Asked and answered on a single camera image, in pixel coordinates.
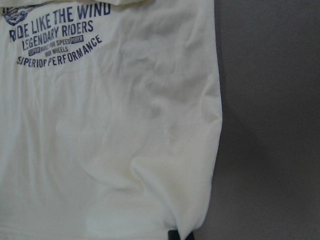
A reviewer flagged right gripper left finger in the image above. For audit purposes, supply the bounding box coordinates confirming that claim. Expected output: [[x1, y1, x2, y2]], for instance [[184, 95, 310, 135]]
[[168, 230, 181, 240]]

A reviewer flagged cream long-sleeve printed shirt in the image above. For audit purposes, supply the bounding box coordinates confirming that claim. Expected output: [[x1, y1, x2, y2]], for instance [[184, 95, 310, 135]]
[[0, 0, 222, 240]]

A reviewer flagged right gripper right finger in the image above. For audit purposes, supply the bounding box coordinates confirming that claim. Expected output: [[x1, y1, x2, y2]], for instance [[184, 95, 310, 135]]
[[186, 231, 195, 240]]

